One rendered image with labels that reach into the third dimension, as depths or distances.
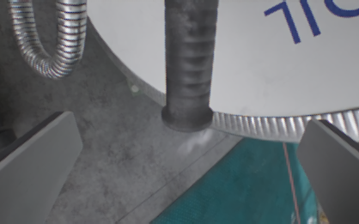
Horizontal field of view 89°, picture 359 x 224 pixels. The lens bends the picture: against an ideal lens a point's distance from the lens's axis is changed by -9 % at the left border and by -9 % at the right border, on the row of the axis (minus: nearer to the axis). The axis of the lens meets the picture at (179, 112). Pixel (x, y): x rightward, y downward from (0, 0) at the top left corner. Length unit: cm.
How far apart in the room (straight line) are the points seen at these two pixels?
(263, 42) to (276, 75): 5
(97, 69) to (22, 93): 31
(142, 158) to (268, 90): 84
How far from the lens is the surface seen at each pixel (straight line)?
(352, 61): 27
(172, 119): 15
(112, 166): 101
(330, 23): 27
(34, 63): 21
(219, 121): 39
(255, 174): 185
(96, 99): 96
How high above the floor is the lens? 92
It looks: 52 degrees down
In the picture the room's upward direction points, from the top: 89 degrees clockwise
